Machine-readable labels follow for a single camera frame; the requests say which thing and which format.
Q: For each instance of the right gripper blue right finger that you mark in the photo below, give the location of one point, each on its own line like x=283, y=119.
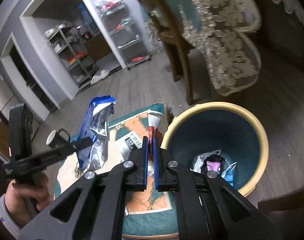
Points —
x=155, y=149

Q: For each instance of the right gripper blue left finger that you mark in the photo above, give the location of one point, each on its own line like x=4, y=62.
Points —
x=145, y=163

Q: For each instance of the white Coltalin medicine box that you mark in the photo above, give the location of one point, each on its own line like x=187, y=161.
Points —
x=126, y=144

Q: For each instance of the red white wrapper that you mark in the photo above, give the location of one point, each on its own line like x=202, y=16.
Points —
x=157, y=127

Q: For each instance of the blue silver snack bag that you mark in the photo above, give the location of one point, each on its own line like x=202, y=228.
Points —
x=95, y=125

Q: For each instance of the trash pile inside bin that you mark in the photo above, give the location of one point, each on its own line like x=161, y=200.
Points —
x=214, y=161

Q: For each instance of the yellow rimmed teal trash bin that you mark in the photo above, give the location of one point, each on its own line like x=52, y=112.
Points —
x=223, y=126

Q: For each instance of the person's left hand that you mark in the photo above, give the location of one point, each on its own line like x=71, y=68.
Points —
x=17, y=193

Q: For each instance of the black mug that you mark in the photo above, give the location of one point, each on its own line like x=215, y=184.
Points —
x=57, y=138

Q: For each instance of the teal and beige printed mat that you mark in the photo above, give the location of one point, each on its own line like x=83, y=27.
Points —
x=149, y=213

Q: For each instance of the white cabinet drawers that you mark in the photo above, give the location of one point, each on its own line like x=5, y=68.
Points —
x=7, y=99

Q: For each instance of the white slippers on floor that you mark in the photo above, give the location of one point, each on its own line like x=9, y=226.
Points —
x=100, y=75

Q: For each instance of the grey plastic drawer cart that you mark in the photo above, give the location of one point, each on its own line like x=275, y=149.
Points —
x=123, y=31

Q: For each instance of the wooden dining chair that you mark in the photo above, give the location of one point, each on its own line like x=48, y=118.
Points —
x=165, y=16

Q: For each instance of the lace embroidered tablecloth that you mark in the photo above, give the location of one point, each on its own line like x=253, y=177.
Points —
x=218, y=29

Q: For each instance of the metal wire shelving rack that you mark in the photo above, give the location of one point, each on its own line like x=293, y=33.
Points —
x=70, y=48

